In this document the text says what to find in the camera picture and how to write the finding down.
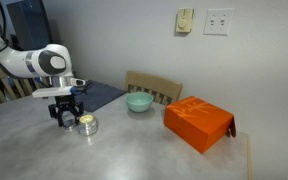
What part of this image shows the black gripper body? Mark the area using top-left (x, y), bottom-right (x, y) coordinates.
top-left (47, 95), bottom-right (85, 118)

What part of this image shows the silver round tin lid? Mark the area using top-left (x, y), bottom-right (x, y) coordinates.
top-left (62, 120), bottom-right (79, 132)

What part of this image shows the silver round tin base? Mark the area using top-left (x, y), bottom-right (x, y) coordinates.
top-left (77, 114), bottom-right (99, 137)

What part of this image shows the blue placemat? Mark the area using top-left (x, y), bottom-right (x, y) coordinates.
top-left (73, 79), bottom-right (128, 113)

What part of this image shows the mint green bowl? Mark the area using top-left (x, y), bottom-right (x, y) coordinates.
top-left (124, 91), bottom-right (154, 113)

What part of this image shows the orange cardboard box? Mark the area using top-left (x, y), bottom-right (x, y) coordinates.
top-left (163, 95), bottom-right (237, 154)

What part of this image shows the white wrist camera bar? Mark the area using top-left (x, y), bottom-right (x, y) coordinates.
top-left (31, 85), bottom-right (76, 99)

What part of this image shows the beige wall thermostat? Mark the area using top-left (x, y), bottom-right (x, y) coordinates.
top-left (174, 7), bottom-right (195, 34)

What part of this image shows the white light switch plate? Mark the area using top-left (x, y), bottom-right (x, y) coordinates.
top-left (202, 7), bottom-right (235, 36)

